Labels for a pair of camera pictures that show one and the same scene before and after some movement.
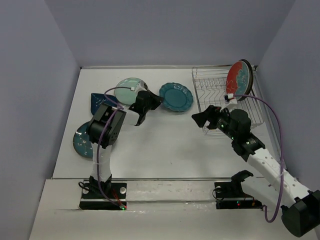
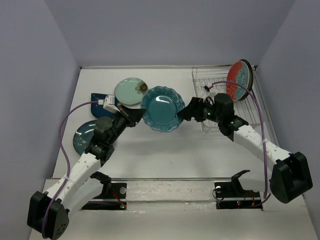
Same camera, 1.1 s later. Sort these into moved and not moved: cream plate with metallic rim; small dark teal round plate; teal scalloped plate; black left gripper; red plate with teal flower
Moved: black left gripper; teal scalloped plate
Not moved: cream plate with metallic rim; red plate with teal flower; small dark teal round plate
